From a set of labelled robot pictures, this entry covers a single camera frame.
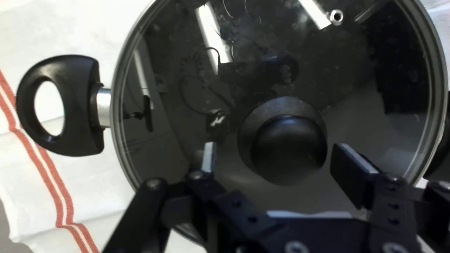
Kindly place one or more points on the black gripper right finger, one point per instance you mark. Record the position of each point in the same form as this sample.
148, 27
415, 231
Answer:
352, 174

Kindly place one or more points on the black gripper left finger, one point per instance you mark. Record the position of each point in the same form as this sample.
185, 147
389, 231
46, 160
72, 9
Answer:
226, 212

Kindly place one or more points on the glass pot lid black knob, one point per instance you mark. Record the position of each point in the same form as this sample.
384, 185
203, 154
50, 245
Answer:
286, 141

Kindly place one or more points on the black cooking pot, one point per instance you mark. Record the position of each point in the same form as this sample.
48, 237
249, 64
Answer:
78, 94

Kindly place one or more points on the white towel red stripes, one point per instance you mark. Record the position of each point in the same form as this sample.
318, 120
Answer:
29, 188

